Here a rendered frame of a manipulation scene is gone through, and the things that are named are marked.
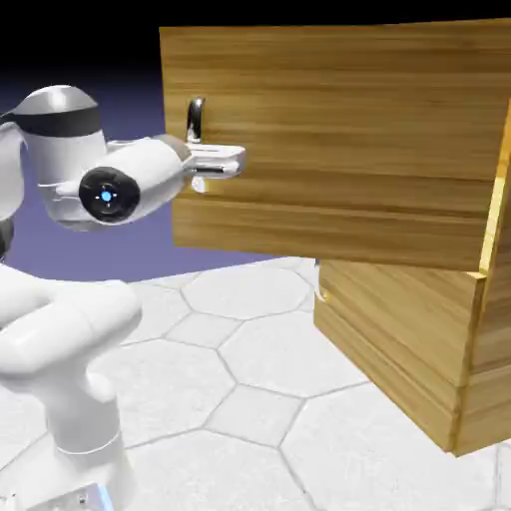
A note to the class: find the small wood cabinet door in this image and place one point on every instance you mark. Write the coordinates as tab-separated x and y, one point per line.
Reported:
399	339

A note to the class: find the light wood cabinet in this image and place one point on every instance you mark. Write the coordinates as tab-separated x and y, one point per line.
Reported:
494	383

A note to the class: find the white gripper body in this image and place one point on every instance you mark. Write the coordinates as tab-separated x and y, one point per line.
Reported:
215	159

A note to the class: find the large wood cabinet door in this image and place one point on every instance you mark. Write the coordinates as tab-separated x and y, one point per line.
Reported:
339	131

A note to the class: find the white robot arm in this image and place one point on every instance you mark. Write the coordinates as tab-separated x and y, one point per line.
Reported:
68	159

